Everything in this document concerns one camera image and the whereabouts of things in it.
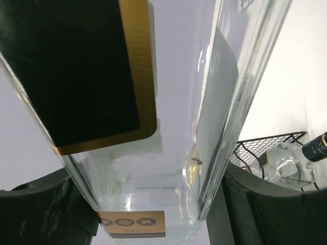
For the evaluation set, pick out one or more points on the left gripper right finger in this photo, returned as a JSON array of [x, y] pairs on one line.
[[249, 210]]

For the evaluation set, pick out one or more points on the clear square bottle black label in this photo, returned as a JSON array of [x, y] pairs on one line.
[[290, 165]]

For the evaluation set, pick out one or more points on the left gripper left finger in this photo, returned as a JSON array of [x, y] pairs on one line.
[[49, 210]]

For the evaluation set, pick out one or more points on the black wire wine rack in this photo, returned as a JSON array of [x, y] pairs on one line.
[[246, 152]]

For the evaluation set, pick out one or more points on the square clear bottle dark cap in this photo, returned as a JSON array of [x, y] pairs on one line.
[[142, 101]]

